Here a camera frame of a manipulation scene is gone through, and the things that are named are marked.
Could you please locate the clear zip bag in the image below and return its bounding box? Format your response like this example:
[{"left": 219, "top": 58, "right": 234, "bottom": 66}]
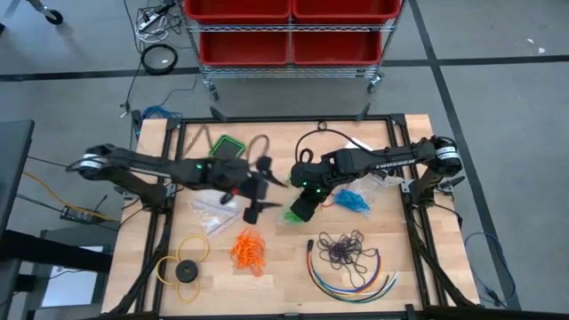
[{"left": 331, "top": 172, "right": 402, "bottom": 219}]

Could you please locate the dark brown rubber band pile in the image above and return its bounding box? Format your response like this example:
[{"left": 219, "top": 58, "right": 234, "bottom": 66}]
[{"left": 317, "top": 229, "right": 378, "bottom": 289}]

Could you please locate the black rolling workbench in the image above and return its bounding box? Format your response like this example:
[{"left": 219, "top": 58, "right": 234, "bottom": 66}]
[{"left": 0, "top": 0, "right": 64, "bottom": 27}]

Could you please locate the black aluminium table frame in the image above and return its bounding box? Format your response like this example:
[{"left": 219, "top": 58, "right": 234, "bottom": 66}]
[{"left": 101, "top": 113, "right": 484, "bottom": 320}]

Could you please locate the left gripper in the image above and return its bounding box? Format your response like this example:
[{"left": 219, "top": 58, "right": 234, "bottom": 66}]
[{"left": 212, "top": 155, "right": 289, "bottom": 226}]

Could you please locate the coloured tube bundle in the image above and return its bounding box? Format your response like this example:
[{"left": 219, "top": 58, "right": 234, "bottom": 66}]
[{"left": 305, "top": 238, "right": 399, "bottom": 303}]

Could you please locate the yellow rubber band ring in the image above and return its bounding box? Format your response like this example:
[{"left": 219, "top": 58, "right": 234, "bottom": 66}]
[{"left": 155, "top": 234, "right": 211, "bottom": 304}]

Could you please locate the red plastic bin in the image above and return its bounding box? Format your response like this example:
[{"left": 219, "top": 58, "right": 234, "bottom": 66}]
[
  {"left": 292, "top": 0, "right": 403, "bottom": 24},
  {"left": 184, "top": 0, "right": 293, "bottom": 24},
  {"left": 291, "top": 30, "right": 383, "bottom": 67},
  {"left": 198, "top": 30, "right": 291, "bottom": 67}
]

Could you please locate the blue zip ties bag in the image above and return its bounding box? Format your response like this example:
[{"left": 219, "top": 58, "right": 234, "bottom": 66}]
[{"left": 274, "top": 195, "right": 315, "bottom": 228}]

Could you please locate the green square collapsible container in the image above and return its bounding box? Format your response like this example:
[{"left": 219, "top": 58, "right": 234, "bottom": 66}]
[{"left": 209, "top": 134, "right": 247, "bottom": 162}]

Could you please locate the black right camera cable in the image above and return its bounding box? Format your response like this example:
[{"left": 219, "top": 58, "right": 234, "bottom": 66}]
[{"left": 294, "top": 127, "right": 370, "bottom": 164}]

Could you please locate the black power brick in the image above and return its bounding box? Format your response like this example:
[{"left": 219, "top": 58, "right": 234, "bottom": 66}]
[{"left": 60, "top": 204, "right": 95, "bottom": 224}]

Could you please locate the clear plastic bag pile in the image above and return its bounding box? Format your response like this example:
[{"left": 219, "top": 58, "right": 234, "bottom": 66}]
[{"left": 190, "top": 195, "right": 244, "bottom": 236}]

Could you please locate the black desk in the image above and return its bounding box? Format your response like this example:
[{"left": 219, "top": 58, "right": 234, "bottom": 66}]
[{"left": 0, "top": 118, "right": 36, "bottom": 232}]

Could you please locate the white power strip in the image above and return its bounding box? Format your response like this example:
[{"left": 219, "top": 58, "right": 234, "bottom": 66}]
[{"left": 137, "top": 12, "right": 160, "bottom": 31}]

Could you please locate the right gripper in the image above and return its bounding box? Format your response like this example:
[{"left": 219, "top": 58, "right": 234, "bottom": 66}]
[{"left": 289, "top": 160, "right": 333, "bottom": 223}]

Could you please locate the white coiled cable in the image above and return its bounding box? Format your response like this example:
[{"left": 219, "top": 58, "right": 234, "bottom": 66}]
[{"left": 134, "top": 20, "right": 172, "bottom": 44}]

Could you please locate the blue floor cable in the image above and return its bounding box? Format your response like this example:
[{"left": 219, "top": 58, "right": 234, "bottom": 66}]
[{"left": 141, "top": 105, "right": 184, "bottom": 120}]

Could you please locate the orange rubber band pile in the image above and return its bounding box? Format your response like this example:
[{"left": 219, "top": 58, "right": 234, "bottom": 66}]
[{"left": 229, "top": 227, "right": 267, "bottom": 277}]

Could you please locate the metal wire shelf cart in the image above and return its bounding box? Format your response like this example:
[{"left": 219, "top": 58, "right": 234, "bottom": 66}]
[{"left": 177, "top": 0, "right": 404, "bottom": 101}]

